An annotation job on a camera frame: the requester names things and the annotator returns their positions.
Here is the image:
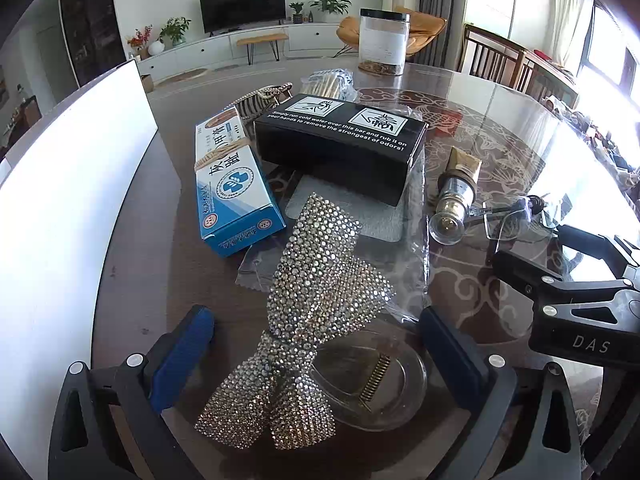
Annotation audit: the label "gold cosmetic tube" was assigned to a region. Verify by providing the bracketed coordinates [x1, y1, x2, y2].
[428, 146, 483, 245]

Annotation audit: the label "red flower arrangement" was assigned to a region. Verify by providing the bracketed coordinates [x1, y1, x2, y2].
[126, 25, 153, 61]

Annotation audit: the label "wooden dining chair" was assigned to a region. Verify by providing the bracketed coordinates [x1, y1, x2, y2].
[457, 23, 528, 86]
[517, 50, 581, 108]

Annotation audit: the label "wooden bench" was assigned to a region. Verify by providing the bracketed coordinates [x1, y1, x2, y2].
[236, 33, 289, 65]

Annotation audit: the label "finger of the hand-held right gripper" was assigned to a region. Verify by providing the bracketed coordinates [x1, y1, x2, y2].
[557, 225, 640, 282]
[492, 249, 637, 307]

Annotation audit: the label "pile of assorted clutter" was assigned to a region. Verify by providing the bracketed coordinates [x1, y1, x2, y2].
[545, 95, 640, 191]

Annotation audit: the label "orange lounge chair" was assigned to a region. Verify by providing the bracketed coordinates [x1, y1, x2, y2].
[336, 6, 447, 61]

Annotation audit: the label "dark glass display cabinet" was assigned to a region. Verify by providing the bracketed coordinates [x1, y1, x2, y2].
[59, 0, 126, 88]

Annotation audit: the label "grey curtain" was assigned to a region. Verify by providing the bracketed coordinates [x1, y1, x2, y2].
[417, 0, 468, 65]

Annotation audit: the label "rhinestone bow hair clip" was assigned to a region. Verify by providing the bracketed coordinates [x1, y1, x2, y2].
[194, 192, 428, 451]

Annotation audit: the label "large leafy potted plant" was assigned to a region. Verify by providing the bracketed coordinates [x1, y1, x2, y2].
[310, 0, 352, 23]

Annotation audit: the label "bagged grey phone case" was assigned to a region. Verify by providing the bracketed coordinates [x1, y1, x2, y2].
[235, 150, 432, 322]

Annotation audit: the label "beaded striped hair clip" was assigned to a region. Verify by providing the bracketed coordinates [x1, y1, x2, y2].
[222, 81, 293, 136]

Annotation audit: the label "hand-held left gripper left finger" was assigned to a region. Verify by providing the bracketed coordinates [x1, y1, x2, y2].
[47, 305, 216, 480]

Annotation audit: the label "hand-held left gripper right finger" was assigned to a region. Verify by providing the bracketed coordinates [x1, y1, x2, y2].
[419, 306, 583, 480]

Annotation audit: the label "bag of wooden chopsticks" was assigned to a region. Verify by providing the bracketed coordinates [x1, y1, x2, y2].
[300, 69, 357, 102]

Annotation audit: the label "rimless eyeglasses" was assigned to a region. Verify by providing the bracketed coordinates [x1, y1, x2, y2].
[467, 195, 571, 267]

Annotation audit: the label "white television cabinet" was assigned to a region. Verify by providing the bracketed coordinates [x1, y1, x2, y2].
[135, 22, 351, 83]

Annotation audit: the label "black printed box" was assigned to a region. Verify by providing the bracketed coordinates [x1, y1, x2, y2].
[254, 93, 427, 207]

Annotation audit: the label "round patterned glass desktop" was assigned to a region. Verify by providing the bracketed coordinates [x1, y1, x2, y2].
[90, 57, 640, 480]

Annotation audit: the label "blue medicine box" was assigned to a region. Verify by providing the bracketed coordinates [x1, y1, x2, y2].
[194, 112, 287, 259]

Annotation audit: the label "bushy green potted plant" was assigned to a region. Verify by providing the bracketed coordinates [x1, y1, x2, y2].
[159, 16, 192, 48]

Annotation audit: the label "clear jar with black lid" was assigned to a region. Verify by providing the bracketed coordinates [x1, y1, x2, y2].
[358, 8, 411, 77]

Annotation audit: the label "black television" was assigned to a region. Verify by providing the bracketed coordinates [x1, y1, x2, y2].
[199, 0, 287, 36]

